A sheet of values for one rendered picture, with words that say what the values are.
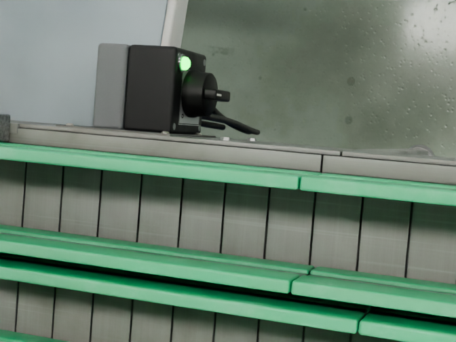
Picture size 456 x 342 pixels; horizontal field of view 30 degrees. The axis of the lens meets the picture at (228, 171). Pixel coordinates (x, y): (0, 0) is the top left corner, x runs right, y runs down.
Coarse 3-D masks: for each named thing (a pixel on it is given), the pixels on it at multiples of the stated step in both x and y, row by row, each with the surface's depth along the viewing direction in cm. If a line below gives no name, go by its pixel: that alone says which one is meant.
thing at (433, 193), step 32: (32, 160) 66; (64, 160) 66; (96, 160) 65; (128, 160) 64; (160, 160) 66; (192, 160) 70; (320, 192) 59; (352, 192) 58; (384, 192) 58; (416, 192) 57; (448, 192) 56
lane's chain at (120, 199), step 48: (0, 192) 77; (48, 192) 76; (96, 192) 74; (144, 192) 73; (192, 192) 71; (240, 192) 70; (288, 192) 69; (144, 240) 73; (192, 240) 71; (240, 240) 70; (288, 240) 69; (336, 240) 67; (384, 240) 66; (432, 240) 65
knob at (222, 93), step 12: (192, 72) 79; (204, 72) 80; (192, 84) 78; (204, 84) 78; (216, 84) 81; (192, 96) 78; (204, 96) 78; (216, 96) 77; (228, 96) 80; (192, 108) 79; (204, 108) 78
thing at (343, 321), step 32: (0, 256) 74; (96, 288) 65; (128, 288) 64; (160, 288) 64; (192, 288) 65; (224, 288) 67; (288, 320) 60; (320, 320) 59; (352, 320) 59; (384, 320) 59; (416, 320) 60; (448, 320) 62
